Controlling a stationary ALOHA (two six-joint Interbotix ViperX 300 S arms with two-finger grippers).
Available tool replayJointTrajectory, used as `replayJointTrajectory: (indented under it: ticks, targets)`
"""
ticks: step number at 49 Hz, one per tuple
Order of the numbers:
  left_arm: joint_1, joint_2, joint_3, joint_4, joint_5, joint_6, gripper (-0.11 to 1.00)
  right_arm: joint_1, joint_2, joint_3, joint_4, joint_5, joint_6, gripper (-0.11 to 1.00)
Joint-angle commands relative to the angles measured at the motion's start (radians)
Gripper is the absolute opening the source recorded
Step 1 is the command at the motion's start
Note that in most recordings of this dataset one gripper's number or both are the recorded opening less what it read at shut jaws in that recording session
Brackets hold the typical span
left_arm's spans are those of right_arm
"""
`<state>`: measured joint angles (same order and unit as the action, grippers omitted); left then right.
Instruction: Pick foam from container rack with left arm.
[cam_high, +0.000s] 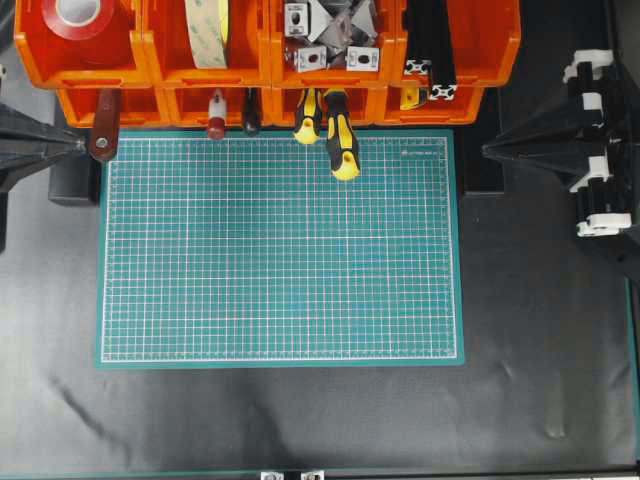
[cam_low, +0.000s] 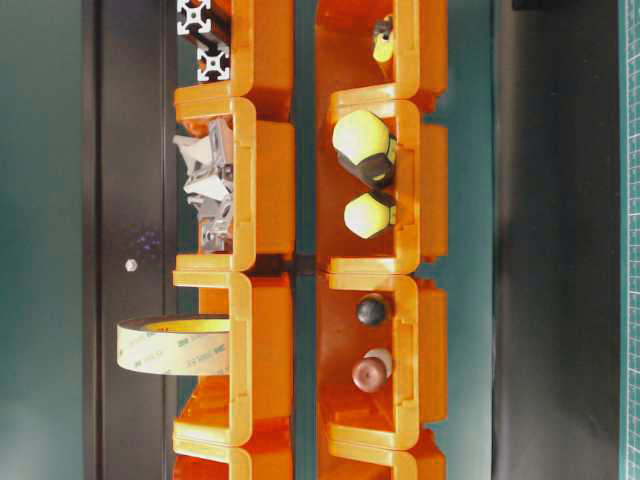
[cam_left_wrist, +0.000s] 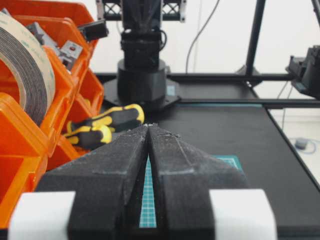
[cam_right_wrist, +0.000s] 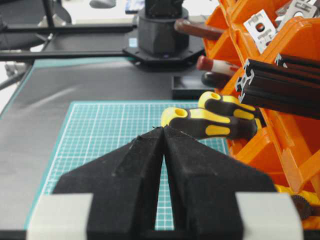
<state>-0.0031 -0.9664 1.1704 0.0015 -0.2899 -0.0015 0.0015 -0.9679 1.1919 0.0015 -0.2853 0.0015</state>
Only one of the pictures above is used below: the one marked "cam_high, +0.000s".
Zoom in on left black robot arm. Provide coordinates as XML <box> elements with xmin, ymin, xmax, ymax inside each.
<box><xmin>1</xmin><ymin>103</ymin><xmax>87</xmax><ymax>252</ymax></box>

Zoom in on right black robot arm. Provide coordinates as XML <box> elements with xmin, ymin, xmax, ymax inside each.
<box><xmin>482</xmin><ymin>49</ymin><xmax>639</xmax><ymax>282</ymax></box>

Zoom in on orange upper bin foam tape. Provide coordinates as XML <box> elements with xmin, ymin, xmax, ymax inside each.
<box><xmin>142</xmin><ymin>1</ymin><xmax>271</xmax><ymax>88</ymax></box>

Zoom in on foam tape roll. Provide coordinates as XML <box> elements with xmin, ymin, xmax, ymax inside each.
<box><xmin>184</xmin><ymin>0</ymin><xmax>230</xmax><ymax>69</ymax></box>

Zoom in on green cutting mat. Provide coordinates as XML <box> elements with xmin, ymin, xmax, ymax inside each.
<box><xmin>96</xmin><ymin>129</ymin><xmax>465</xmax><ymax>369</ymax></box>

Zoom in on large yellow black screwdriver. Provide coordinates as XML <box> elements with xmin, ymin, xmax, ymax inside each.
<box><xmin>323</xmin><ymin>88</ymin><xmax>361</xmax><ymax>181</ymax></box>

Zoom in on small yellow black screwdriver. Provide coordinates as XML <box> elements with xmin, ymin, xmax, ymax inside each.
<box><xmin>293</xmin><ymin>88</ymin><xmax>322</xmax><ymax>145</ymax></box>

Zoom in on orange lower bin screwdrivers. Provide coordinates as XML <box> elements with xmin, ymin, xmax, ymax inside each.
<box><xmin>271</xmin><ymin>87</ymin><xmax>384</xmax><ymax>128</ymax></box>

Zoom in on yellow tape measure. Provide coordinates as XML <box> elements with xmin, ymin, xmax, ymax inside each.
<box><xmin>399</xmin><ymin>87</ymin><xmax>429</xmax><ymax>111</ymax></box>

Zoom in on white tool with red cap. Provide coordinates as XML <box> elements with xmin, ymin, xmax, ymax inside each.
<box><xmin>206</xmin><ymin>88</ymin><xmax>227</xmax><ymax>140</ymax></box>

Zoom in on orange lower bin far right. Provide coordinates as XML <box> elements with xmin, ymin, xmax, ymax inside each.
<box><xmin>377</xmin><ymin>87</ymin><xmax>485</xmax><ymax>126</ymax></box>

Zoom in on orange bin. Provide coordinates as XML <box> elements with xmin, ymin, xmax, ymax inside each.
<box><xmin>55</xmin><ymin>85</ymin><xmax>169</xmax><ymax>129</ymax></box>
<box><xmin>164</xmin><ymin>86</ymin><xmax>274</xmax><ymax>128</ymax></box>
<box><xmin>377</xmin><ymin>87</ymin><xmax>485</xmax><ymax>126</ymax></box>
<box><xmin>14</xmin><ymin>0</ymin><xmax>151</xmax><ymax>89</ymax></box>

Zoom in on black aluminium profile right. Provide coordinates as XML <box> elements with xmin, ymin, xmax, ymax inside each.
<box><xmin>416</xmin><ymin>0</ymin><xmax>457</xmax><ymax>101</ymax></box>

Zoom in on black aluminium profile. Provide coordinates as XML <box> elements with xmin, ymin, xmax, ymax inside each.
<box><xmin>402</xmin><ymin>0</ymin><xmax>431</xmax><ymax>75</ymax></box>
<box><xmin>416</xmin><ymin>0</ymin><xmax>457</xmax><ymax>101</ymax></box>

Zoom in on orange upper bin brackets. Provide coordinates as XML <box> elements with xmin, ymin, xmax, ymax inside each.
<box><xmin>269</xmin><ymin>0</ymin><xmax>400</xmax><ymax>89</ymax></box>

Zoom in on pile of metal corner brackets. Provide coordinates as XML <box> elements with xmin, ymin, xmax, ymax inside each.
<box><xmin>282</xmin><ymin>0</ymin><xmax>381</xmax><ymax>73</ymax></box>

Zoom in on black aluminium profile left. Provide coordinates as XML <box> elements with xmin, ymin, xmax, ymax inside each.
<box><xmin>402</xmin><ymin>0</ymin><xmax>431</xmax><ymax>75</ymax></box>

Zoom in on black base block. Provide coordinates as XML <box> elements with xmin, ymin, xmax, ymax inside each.
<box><xmin>48</xmin><ymin>159</ymin><xmax>101</xmax><ymax>207</ymax></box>

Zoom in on orange upper bin profiles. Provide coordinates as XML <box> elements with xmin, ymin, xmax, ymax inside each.
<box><xmin>390</xmin><ymin>1</ymin><xmax>521</xmax><ymax>87</ymax></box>

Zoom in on orange upper bin far left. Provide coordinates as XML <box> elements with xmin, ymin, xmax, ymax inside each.
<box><xmin>14</xmin><ymin>0</ymin><xmax>151</xmax><ymax>89</ymax></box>

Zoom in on orange lower bin far left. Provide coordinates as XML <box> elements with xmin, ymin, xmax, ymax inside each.
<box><xmin>55</xmin><ymin>85</ymin><xmax>169</xmax><ymax>129</ymax></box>

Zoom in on red tape roll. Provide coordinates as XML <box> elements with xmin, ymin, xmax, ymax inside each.
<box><xmin>41</xmin><ymin>0</ymin><xmax>132</xmax><ymax>68</ymax></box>

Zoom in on black tool handle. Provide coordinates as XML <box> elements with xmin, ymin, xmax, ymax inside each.
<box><xmin>242</xmin><ymin>88</ymin><xmax>262</xmax><ymax>137</ymax></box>

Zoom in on brown wooden tool handle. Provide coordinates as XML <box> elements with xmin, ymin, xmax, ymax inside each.
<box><xmin>88</xmin><ymin>89</ymin><xmax>122</xmax><ymax>164</ymax></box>

